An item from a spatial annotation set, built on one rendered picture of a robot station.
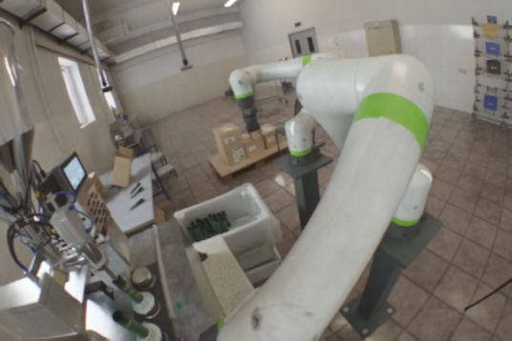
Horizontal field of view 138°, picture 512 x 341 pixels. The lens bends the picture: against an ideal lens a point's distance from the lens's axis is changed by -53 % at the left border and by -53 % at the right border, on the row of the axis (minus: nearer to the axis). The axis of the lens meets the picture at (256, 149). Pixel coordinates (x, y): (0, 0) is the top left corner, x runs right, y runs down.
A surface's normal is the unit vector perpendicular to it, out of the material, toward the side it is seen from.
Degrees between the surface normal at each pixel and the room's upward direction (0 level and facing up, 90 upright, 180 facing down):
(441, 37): 90
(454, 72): 90
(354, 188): 32
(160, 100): 90
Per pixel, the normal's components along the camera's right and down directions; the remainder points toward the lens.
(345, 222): -0.37, -0.48
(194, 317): -0.24, -0.88
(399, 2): -0.86, 0.39
